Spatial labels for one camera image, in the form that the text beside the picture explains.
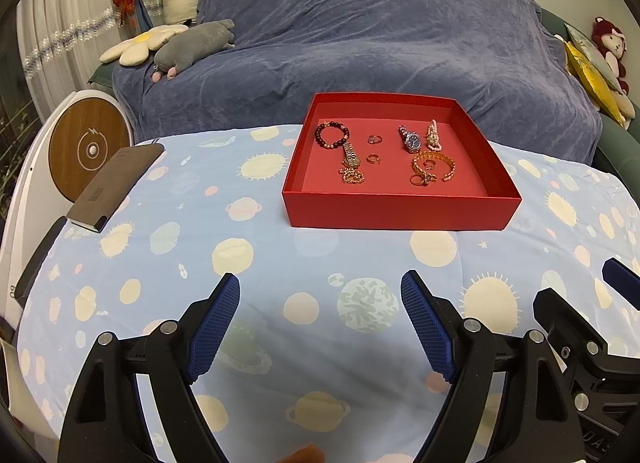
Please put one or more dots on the small white pillow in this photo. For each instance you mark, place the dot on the small white pillow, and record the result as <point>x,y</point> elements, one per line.
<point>625,103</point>

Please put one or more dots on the yellow pillow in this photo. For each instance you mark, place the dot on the yellow pillow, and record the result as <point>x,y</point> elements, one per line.
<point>595,83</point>

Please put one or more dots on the grey plush animal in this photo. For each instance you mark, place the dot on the grey plush animal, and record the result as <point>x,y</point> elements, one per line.
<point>192,43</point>

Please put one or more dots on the cream flower pillow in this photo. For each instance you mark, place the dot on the cream flower pillow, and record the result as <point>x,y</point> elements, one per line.
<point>130,45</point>

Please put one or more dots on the gold metal watch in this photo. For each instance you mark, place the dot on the gold metal watch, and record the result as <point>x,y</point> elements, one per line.
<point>351,155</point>

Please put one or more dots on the red monkey plush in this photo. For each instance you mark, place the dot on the red monkey plush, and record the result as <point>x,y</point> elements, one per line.
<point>612,43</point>

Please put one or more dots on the brown notebook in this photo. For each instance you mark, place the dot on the brown notebook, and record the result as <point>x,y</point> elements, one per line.
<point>115,183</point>

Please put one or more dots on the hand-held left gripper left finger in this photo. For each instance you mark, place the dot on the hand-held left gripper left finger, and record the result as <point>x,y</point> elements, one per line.
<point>215,328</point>

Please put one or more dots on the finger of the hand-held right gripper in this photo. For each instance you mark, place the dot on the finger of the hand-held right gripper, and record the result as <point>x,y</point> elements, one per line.
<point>585,358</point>
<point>622,280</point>

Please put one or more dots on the silver watch blue face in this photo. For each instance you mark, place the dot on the silver watch blue face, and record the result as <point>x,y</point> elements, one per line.
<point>412,142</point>

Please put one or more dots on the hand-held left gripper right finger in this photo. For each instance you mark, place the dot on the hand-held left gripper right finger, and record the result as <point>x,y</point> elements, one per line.
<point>427,328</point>

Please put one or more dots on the silver grey pillow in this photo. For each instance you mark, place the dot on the silver grey pillow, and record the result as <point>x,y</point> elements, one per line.
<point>592,50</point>

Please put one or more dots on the red cardboard box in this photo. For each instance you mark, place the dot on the red cardboard box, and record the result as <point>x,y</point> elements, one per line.
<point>400,208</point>

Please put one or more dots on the white sheer curtain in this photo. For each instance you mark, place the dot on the white sheer curtain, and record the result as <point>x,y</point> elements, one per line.
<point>65,33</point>

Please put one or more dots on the white device with wooden disc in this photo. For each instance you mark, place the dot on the white device with wooden disc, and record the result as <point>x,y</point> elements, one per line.
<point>87,148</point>

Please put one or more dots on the gold twisted bangle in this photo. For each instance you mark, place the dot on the gold twisted bangle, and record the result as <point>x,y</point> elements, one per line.
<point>447,165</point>

